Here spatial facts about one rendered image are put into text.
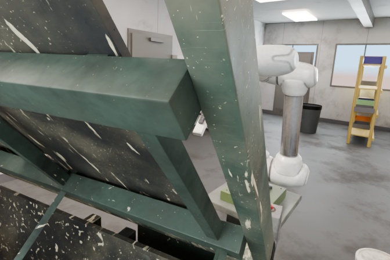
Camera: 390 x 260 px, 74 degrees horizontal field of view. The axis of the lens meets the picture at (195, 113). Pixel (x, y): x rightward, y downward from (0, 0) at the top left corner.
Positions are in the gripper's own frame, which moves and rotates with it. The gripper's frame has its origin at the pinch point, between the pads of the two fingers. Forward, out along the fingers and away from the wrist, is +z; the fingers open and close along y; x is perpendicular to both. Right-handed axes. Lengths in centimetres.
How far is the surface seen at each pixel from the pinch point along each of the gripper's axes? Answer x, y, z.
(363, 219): -93, 268, -99
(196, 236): -2.8, 23.0, 26.6
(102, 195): 39, 23, 24
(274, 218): -21, 65, -1
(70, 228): 71, 54, 37
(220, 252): -11.2, 25.2, 28.1
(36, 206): 97, 50, 34
